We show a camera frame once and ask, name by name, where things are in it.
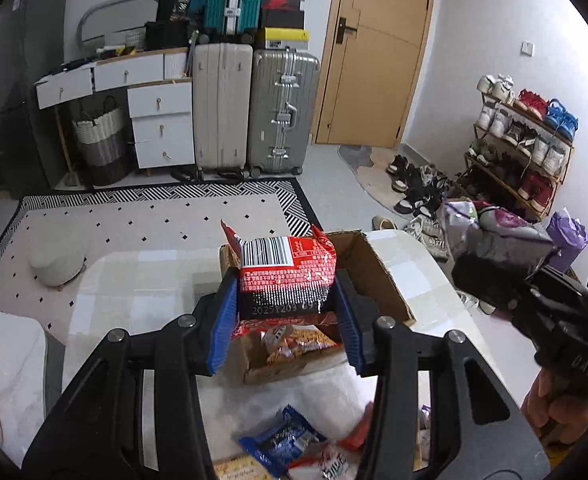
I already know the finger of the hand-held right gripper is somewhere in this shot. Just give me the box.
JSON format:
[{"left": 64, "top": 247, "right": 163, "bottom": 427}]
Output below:
[{"left": 451, "top": 252, "right": 542, "bottom": 323}]

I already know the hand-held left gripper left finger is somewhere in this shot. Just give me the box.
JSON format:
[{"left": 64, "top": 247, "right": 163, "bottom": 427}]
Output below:
[{"left": 21, "top": 267, "right": 239, "bottom": 480}]

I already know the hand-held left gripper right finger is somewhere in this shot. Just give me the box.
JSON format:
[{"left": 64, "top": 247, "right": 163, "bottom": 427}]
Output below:
[{"left": 331, "top": 269, "right": 552, "bottom": 480}]

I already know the cardboard box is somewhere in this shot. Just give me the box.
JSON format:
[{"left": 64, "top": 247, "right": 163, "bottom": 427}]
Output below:
[{"left": 218, "top": 230, "right": 417, "bottom": 386}]

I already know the red black snack packet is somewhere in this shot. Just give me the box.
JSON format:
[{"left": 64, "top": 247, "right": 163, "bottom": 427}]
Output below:
[{"left": 220, "top": 219, "right": 338, "bottom": 321}]

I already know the blue snack packet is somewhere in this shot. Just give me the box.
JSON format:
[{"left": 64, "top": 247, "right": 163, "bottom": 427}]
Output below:
[{"left": 238, "top": 404, "right": 327, "bottom": 478}]

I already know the person's right hand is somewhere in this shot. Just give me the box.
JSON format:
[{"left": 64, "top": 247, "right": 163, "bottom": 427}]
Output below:
[{"left": 521, "top": 367, "right": 588, "bottom": 446}]

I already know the orange snack packet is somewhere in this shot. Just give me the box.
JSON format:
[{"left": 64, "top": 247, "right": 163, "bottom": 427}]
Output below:
[{"left": 231, "top": 312, "right": 345, "bottom": 367}]

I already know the purple bag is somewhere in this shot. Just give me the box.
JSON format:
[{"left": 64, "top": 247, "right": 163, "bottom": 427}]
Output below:
[{"left": 546, "top": 208, "right": 588, "bottom": 273}]

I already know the orange-red snack packet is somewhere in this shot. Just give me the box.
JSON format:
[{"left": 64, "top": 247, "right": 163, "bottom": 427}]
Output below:
[{"left": 341, "top": 402, "right": 375, "bottom": 453}]

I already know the pile of shoes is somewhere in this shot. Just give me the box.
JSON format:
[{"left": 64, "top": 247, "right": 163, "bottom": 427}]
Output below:
[{"left": 373, "top": 152, "right": 472, "bottom": 261}]

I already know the patterned rug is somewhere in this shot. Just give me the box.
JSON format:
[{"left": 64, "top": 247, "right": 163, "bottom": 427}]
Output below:
[{"left": 0, "top": 177, "right": 325, "bottom": 341}]

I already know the wooden shoe rack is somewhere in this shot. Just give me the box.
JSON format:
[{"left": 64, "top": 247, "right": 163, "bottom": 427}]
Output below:
[{"left": 466, "top": 91, "right": 574, "bottom": 221}]

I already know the white red snack packet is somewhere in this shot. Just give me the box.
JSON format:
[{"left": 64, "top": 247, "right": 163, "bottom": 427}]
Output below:
[{"left": 288, "top": 440, "right": 369, "bottom": 480}]

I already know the yellow pastry snack packet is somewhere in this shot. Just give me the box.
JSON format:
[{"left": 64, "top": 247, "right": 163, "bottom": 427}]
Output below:
[{"left": 213, "top": 455, "right": 269, "bottom": 480}]

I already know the beige floor mat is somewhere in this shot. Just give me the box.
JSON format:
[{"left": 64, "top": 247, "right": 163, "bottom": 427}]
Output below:
[{"left": 338, "top": 144, "right": 454, "bottom": 211}]

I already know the shoe rack with shoes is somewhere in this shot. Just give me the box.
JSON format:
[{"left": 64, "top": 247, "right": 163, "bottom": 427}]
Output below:
[{"left": 468, "top": 74, "right": 579, "bottom": 213}]

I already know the white pouf stool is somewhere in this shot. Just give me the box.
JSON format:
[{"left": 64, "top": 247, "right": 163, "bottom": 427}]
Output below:
[{"left": 29, "top": 252, "right": 87, "bottom": 288}]

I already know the white dresser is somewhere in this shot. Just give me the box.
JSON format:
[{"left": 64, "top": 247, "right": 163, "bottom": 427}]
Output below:
[{"left": 35, "top": 47, "right": 197, "bottom": 176}]

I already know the beige suitcase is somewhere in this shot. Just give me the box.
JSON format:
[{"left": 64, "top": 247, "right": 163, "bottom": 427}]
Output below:
[{"left": 193, "top": 42, "right": 253, "bottom": 181}]

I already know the woven laundry basket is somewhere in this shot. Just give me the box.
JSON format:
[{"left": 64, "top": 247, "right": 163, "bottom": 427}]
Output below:
[{"left": 71, "top": 96, "right": 132, "bottom": 187}]

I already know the silver suitcase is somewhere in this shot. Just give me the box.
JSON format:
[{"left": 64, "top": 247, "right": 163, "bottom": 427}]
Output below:
[{"left": 248, "top": 47, "right": 321, "bottom": 177}]

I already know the wooden door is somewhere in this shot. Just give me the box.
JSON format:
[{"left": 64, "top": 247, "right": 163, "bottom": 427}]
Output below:
[{"left": 314, "top": 0, "right": 437, "bottom": 150}]

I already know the yellow shoe box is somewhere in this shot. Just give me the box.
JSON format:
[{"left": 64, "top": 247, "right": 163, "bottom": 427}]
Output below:
[{"left": 256, "top": 27, "right": 311, "bottom": 51}]

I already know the grey refrigerator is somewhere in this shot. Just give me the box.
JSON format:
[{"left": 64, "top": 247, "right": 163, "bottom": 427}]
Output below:
[{"left": 0, "top": 0, "right": 70, "bottom": 196}]

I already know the black bag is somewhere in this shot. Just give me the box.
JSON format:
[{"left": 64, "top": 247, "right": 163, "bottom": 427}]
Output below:
[{"left": 145, "top": 0, "right": 193, "bottom": 52}]

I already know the oval metal frame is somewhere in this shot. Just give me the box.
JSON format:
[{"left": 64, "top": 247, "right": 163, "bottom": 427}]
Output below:
[{"left": 76, "top": 0, "right": 159, "bottom": 51}]

